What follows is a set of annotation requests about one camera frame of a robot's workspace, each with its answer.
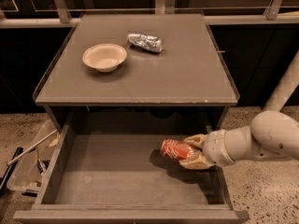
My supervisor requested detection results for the white paper bowl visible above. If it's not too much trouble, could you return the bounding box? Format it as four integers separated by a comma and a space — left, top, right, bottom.
82, 44, 127, 73

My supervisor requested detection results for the crumpled silver foil bag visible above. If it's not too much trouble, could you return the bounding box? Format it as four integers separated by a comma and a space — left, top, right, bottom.
127, 33, 163, 53

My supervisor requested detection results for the black flat object on floor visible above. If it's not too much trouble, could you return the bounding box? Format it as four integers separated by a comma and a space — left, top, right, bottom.
0, 147, 23, 196

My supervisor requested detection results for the white rod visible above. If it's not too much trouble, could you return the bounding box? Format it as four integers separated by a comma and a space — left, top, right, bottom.
7, 130, 58, 167

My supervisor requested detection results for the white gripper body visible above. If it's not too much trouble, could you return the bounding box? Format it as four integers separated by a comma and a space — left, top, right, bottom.
203, 130, 234, 167

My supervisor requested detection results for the metal railing frame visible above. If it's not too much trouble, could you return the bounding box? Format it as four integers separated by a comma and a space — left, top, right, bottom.
0, 0, 299, 28

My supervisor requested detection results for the grey cabinet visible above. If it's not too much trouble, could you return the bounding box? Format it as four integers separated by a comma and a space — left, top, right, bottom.
34, 14, 239, 127

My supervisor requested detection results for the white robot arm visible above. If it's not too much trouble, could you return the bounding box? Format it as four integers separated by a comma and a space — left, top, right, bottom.
179, 51, 299, 170

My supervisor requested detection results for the open grey top drawer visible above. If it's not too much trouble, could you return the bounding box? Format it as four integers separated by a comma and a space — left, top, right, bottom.
14, 109, 249, 224

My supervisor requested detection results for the red coke can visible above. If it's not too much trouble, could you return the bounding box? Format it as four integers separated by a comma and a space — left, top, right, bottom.
160, 138, 196, 161

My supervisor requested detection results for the clear plastic bin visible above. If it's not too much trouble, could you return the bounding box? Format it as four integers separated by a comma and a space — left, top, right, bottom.
7, 133, 59, 193

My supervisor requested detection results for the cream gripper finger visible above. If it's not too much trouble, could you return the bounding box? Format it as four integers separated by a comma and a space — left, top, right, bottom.
179, 151, 215, 170
184, 133, 207, 149

